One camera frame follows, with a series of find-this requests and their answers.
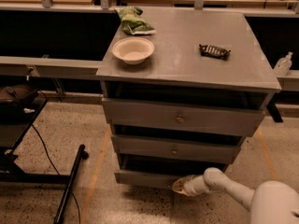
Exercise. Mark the grey wooden drawer cabinet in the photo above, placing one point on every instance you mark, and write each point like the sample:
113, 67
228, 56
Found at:
177, 73

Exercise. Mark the clear sanitizer pump bottle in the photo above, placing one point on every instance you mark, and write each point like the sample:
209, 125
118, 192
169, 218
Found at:
283, 65

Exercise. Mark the grey bottom drawer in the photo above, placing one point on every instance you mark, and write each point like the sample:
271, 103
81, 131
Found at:
160, 173

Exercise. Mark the grey middle drawer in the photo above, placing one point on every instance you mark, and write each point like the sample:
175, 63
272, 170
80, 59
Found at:
174, 149

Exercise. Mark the green chip bag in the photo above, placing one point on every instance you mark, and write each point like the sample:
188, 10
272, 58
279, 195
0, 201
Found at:
132, 23

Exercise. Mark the grey metal rail bench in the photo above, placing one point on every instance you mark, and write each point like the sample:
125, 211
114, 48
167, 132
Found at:
46, 67

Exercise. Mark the white paper bowl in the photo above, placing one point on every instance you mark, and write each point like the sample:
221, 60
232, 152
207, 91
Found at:
133, 50

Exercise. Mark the brown bag on cart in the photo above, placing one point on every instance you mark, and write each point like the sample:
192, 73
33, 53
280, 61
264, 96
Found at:
18, 95

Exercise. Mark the black cart frame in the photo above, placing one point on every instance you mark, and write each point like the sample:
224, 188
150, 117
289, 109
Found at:
25, 157

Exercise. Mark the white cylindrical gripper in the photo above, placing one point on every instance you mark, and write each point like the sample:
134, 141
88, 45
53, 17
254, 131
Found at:
193, 184

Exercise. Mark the grey drawer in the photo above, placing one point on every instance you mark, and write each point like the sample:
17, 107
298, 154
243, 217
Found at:
189, 118
160, 173
174, 149

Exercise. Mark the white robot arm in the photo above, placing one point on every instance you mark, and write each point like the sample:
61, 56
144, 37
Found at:
273, 202

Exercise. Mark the grey top drawer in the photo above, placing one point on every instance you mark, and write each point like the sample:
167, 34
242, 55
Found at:
189, 118

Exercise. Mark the dark striped snack bar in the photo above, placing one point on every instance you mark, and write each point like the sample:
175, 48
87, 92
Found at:
214, 52

